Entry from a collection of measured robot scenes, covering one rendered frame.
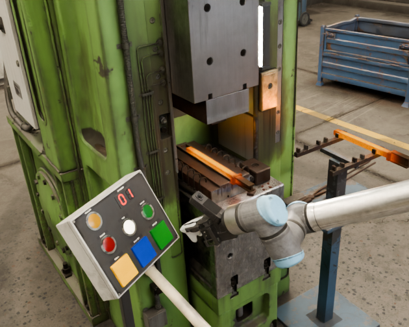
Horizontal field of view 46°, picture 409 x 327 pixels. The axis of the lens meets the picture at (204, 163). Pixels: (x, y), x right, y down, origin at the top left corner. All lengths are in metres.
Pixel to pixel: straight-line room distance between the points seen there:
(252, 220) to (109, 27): 0.78
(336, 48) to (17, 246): 4.04
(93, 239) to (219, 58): 0.75
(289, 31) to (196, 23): 0.60
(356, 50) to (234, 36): 4.04
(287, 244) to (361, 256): 1.86
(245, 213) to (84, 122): 1.00
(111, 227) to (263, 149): 0.94
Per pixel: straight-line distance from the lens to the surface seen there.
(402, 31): 6.22
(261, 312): 2.53
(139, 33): 1.71
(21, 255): 3.46
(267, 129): 2.19
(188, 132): 2.35
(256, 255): 2.18
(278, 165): 2.33
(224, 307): 2.24
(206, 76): 1.71
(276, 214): 1.33
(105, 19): 1.64
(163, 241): 1.64
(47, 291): 3.11
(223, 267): 2.08
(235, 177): 1.93
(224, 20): 1.72
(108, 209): 1.53
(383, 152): 2.15
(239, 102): 1.84
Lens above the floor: 1.98
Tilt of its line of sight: 28 degrees down
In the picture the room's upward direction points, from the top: 3 degrees counter-clockwise
